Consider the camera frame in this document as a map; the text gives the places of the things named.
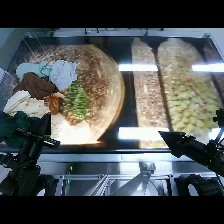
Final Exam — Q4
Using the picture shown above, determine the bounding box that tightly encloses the cream garment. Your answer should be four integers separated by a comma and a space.
2, 90, 52, 119

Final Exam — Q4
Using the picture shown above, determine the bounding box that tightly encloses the grey blue garment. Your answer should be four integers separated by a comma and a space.
49, 59, 79, 92

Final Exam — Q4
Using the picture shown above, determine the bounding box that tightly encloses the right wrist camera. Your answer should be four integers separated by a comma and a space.
212, 107, 224, 145

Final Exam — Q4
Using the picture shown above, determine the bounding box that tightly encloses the dark green garment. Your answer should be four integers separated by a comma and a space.
0, 110, 52, 148

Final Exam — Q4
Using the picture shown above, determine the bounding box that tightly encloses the mint green garment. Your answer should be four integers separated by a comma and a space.
15, 61, 54, 81

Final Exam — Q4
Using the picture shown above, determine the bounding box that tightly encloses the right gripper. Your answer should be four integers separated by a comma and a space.
179, 136, 210, 165

